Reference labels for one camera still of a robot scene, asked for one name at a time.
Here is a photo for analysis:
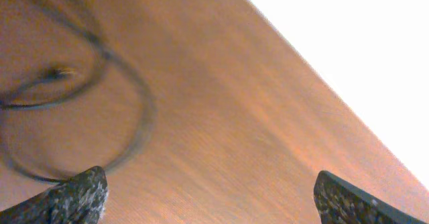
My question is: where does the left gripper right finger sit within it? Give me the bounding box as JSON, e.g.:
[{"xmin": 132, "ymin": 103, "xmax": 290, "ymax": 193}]
[{"xmin": 313, "ymin": 170, "xmax": 425, "ymax": 224}]

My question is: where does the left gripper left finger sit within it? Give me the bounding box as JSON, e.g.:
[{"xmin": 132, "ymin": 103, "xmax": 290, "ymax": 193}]
[{"xmin": 1, "ymin": 166, "xmax": 109, "ymax": 224}]

